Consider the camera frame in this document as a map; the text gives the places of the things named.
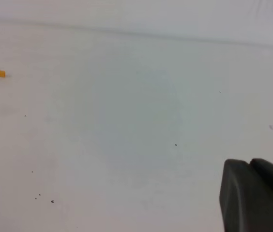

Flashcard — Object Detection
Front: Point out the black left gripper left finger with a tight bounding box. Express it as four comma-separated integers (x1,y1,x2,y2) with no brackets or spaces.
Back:
219,159,273,232

